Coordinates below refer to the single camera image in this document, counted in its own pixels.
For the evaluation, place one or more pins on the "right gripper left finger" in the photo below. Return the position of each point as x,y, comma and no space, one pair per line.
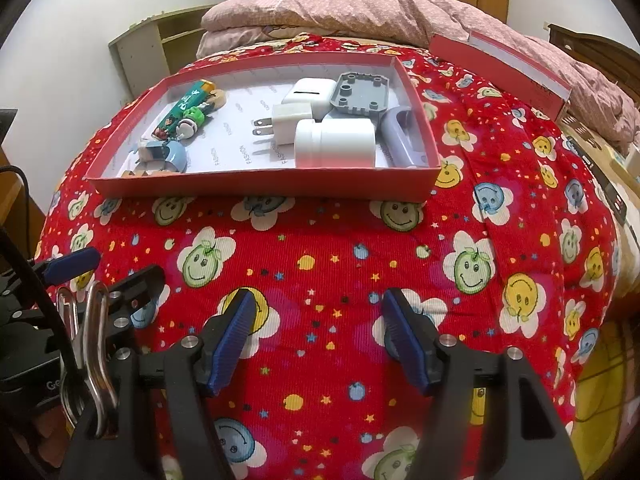
198,365

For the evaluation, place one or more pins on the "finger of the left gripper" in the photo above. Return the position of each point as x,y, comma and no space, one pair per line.
70,264
133,303

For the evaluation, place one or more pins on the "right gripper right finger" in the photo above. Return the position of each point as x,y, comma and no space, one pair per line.
523,437

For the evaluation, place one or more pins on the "green hat figurine keychain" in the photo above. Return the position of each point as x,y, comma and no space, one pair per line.
190,123

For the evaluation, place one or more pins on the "teal printed lighter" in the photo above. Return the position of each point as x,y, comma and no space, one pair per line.
198,93

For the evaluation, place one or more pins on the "white usb wall charger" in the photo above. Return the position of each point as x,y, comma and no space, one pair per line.
280,128

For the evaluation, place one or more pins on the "grey plastic cover plate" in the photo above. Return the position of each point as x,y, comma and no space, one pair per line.
361,94

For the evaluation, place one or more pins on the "metal spring clip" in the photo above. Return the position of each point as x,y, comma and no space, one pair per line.
87,354

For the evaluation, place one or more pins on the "blue curved figurine toy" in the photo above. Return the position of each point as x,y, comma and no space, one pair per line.
156,156

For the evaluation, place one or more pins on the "round wooden chess piece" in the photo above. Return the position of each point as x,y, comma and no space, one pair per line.
216,100

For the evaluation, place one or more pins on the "green wooden shelf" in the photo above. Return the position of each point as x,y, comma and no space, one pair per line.
157,47

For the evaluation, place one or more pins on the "white cylindrical container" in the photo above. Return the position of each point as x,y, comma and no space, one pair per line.
335,143

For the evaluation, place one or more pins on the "white earbuds case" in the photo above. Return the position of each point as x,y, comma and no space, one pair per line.
317,92

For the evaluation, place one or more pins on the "red shallow box tray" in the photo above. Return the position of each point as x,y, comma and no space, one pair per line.
220,157

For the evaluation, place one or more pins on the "red box lid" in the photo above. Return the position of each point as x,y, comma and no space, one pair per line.
507,69

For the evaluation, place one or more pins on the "pink folded quilt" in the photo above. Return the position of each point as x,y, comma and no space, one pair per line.
595,100

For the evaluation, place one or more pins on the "dark wooden headboard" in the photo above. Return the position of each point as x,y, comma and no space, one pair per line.
609,56

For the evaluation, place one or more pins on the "purple grey handle object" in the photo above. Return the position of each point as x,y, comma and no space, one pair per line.
402,138

